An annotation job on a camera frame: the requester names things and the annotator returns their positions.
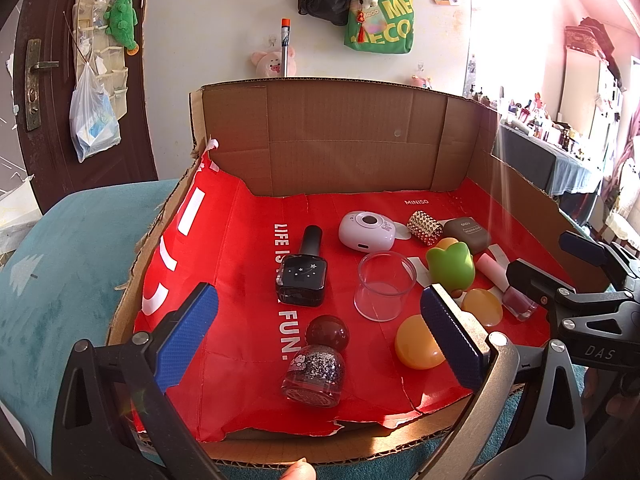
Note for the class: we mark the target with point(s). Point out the gold studded cylinder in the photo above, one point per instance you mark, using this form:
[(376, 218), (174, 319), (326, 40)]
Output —
[(425, 229)]

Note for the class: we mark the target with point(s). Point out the orange ingot-shaped block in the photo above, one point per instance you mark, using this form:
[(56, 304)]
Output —
[(417, 345), (484, 309)]

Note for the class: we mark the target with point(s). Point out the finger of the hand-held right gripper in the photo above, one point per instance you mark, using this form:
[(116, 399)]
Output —
[(582, 251), (530, 277)]

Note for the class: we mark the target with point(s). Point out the pink plush toy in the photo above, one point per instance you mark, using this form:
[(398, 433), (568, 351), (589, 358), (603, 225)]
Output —
[(421, 81)]

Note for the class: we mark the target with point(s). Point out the person's right hand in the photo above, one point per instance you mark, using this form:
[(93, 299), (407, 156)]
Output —
[(595, 390)]

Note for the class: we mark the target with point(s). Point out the clear plastic cup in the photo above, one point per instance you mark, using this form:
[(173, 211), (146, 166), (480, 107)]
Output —
[(385, 285)]

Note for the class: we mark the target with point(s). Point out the purple nail polish pink cap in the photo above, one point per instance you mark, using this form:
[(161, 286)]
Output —
[(517, 302)]

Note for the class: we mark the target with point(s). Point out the green plush toy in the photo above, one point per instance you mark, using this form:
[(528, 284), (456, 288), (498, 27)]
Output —
[(122, 17)]

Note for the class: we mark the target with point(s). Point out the black nail polish bottle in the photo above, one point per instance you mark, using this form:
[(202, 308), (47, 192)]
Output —
[(301, 280)]

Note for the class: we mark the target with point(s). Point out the white plastic sheet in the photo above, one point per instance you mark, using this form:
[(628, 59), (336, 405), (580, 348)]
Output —
[(15, 210)]

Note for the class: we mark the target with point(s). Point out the pink pig plush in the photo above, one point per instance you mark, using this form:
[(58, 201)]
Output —
[(267, 64)]

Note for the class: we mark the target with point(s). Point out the glitter nail polish round cap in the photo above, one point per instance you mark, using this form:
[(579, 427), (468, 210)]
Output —
[(312, 372)]

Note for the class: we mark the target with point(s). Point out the lavender round case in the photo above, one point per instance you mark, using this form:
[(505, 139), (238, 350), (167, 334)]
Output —
[(362, 235)]

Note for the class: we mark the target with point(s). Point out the person's left hand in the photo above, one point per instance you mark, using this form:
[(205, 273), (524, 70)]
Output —
[(299, 472)]

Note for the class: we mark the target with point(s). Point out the green frog-shaped toy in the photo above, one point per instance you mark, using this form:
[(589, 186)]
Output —
[(450, 267)]

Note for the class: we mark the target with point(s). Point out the translucent plastic bag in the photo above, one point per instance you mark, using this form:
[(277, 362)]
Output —
[(92, 125)]

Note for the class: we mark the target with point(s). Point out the green tote bag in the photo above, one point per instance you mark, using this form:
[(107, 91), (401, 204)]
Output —
[(390, 20)]

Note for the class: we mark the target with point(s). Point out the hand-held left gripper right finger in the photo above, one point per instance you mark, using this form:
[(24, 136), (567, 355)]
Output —
[(450, 340)]

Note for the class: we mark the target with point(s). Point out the dark brown door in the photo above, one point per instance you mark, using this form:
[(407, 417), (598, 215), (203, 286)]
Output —
[(135, 125)]

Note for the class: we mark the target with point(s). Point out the beige hanging pocket organizer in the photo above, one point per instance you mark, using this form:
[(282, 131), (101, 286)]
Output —
[(87, 25)]

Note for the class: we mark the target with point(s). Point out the red tassel charm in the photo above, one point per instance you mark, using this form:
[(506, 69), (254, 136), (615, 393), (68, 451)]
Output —
[(360, 22)]

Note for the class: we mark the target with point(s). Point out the brown earbuds case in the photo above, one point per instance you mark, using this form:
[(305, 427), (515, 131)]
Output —
[(470, 235)]

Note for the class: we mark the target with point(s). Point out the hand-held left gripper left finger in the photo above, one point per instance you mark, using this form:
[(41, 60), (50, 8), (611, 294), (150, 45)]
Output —
[(187, 340)]

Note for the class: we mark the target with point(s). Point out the patterned suitcase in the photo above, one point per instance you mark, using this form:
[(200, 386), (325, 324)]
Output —
[(580, 40)]

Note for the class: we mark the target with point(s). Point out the dressing table with dark cloth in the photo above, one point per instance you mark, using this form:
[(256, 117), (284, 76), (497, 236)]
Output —
[(560, 170)]

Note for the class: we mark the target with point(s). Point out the white wardrobe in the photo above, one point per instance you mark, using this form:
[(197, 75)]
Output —
[(580, 90)]

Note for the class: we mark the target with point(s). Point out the wall mirror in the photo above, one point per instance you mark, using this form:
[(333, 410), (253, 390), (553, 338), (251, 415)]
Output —
[(475, 60)]

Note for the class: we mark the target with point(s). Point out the orange-capped tube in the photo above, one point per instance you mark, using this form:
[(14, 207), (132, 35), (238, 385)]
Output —
[(285, 45)]

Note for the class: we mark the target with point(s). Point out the black clothing pile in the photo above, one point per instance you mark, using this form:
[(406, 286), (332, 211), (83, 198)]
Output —
[(602, 40)]

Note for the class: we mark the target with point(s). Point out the cardboard box with red lining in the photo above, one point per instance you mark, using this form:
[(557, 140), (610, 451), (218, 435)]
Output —
[(350, 130)]

